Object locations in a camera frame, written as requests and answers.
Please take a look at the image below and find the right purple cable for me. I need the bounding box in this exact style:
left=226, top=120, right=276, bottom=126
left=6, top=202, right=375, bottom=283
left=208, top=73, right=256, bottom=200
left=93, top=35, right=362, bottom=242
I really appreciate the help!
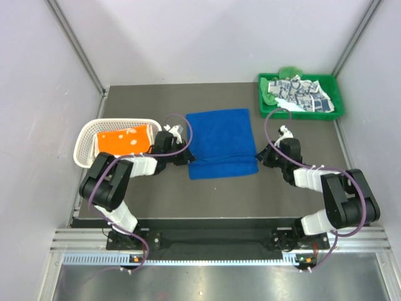
left=264, top=108, right=368, bottom=273

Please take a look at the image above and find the white perforated plastic basket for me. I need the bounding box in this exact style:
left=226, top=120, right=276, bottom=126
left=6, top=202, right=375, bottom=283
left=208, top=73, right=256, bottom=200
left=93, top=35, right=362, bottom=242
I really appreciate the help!
left=73, top=118, right=162, bottom=169

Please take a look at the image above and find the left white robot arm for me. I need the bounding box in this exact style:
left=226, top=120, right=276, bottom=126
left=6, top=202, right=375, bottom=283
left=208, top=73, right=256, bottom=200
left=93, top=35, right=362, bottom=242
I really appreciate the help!
left=79, top=127, right=197, bottom=249

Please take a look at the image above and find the purple cable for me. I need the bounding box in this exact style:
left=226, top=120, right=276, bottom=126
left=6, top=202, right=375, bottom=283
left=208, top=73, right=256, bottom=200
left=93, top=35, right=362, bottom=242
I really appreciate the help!
left=264, top=108, right=368, bottom=273
left=87, top=113, right=192, bottom=273

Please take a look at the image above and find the white blue patterned towel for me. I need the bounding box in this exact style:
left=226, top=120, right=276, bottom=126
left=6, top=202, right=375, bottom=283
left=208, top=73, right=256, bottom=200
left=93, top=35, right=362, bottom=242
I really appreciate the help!
left=269, top=76, right=335, bottom=113

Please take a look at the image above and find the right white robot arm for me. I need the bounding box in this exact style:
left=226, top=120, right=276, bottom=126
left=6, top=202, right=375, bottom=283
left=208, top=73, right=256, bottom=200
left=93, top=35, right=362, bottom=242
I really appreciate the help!
left=255, top=137, right=381, bottom=248

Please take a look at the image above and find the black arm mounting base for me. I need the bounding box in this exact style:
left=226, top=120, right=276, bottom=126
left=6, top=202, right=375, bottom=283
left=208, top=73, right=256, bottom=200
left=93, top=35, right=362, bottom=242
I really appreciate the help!
left=105, top=218, right=330, bottom=261

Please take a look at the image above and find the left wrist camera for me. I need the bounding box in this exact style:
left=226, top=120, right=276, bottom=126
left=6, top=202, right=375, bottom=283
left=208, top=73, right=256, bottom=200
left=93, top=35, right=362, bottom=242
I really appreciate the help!
left=163, top=125, right=183, bottom=144

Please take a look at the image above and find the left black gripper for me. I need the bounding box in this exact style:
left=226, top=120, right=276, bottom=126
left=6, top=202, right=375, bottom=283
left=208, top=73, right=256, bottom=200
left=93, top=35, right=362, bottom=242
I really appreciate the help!
left=164, top=139, right=197, bottom=166

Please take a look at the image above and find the orange folded towel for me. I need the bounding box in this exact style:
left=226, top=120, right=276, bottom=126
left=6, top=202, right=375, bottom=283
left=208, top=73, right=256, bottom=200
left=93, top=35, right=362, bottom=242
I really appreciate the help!
left=94, top=125, right=153, bottom=156

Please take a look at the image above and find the green plastic bin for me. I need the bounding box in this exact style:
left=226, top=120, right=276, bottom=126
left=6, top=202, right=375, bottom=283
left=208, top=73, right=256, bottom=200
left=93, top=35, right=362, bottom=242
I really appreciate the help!
left=258, top=73, right=345, bottom=120

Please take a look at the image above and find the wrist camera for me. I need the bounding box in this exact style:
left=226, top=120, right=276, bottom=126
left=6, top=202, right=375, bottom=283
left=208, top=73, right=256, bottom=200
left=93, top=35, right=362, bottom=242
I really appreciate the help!
left=274, top=125, right=294, bottom=147
left=163, top=125, right=183, bottom=144

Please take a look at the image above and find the grey slotted cable duct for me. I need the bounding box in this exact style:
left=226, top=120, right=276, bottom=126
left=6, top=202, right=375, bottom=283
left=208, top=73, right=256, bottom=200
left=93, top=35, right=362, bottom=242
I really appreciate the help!
left=63, top=253, right=299, bottom=267

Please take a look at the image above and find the green towel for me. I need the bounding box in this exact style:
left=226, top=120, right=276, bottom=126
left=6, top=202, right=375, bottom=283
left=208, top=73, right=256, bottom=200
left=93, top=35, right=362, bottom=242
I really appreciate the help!
left=258, top=66, right=303, bottom=106

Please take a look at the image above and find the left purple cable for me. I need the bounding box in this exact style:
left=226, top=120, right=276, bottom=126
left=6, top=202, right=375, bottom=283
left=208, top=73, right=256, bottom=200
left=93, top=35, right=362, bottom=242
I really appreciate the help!
left=87, top=113, right=192, bottom=273

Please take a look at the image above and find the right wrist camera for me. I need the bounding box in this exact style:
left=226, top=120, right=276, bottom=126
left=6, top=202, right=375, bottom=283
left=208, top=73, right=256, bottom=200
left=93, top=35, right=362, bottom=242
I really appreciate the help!
left=274, top=125, right=294, bottom=147

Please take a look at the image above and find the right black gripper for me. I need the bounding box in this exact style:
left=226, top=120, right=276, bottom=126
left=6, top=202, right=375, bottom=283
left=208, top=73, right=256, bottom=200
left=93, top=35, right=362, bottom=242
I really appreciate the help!
left=254, top=140, right=288, bottom=169

